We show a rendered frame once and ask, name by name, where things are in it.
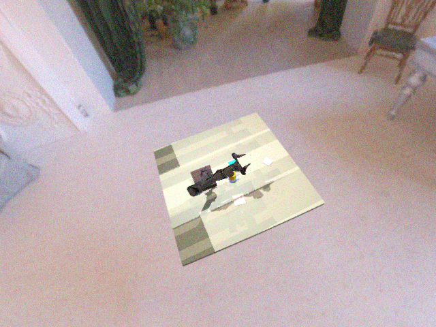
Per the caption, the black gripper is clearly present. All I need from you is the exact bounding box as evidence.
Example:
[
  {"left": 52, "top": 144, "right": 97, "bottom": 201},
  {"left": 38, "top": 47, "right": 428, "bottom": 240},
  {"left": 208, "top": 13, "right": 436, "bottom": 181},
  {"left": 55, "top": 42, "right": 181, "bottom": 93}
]
[{"left": 230, "top": 153, "right": 251, "bottom": 175}]

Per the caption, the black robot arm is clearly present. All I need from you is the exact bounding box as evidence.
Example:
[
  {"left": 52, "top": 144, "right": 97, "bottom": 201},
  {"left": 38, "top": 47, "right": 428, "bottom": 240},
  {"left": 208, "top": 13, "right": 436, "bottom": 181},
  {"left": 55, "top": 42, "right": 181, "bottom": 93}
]
[{"left": 187, "top": 162, "right": 243, "bottom": 197}]

